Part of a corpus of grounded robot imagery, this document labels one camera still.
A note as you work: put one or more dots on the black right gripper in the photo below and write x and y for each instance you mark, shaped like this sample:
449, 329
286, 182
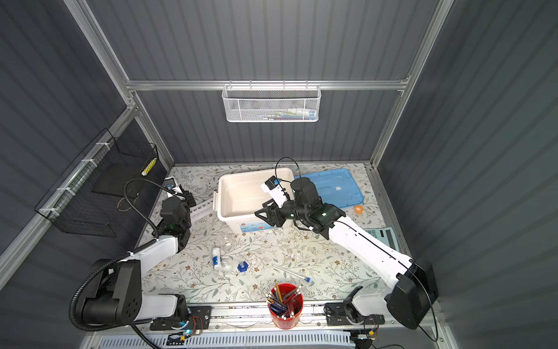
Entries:
273, 213

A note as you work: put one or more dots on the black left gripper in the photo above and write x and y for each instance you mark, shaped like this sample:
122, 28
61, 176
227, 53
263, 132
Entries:
188, 201

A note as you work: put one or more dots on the white test tube rack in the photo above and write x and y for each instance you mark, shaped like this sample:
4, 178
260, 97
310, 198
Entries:
202, 210

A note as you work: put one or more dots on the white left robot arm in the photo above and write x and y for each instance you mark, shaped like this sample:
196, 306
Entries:
112, 296

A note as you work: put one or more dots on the white plastic storage bin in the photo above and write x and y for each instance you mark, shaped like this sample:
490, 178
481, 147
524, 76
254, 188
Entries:
240, 195

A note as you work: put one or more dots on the white blue small bottle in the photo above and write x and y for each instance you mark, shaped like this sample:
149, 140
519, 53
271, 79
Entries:
216, 258

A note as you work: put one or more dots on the clear glass flask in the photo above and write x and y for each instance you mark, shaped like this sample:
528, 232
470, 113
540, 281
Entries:
227, 244

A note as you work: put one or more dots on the yellow item in basket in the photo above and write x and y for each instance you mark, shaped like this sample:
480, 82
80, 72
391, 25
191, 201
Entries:
149, 167

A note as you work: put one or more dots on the blue bottle cap piece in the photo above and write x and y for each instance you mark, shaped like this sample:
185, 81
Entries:
243, 267

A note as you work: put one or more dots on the blue plastic bin lid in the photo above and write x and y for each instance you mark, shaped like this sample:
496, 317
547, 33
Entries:
337, 187

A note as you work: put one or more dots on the red pencil cup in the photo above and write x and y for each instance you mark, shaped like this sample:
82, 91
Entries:
285, 303

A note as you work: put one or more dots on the teal calculator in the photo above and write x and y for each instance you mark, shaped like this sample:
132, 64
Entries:
385, 236

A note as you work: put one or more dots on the black wire side basket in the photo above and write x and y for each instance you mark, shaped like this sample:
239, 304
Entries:
90, 200

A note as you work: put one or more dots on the white wire wall basket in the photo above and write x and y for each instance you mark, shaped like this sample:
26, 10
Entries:
268, 105

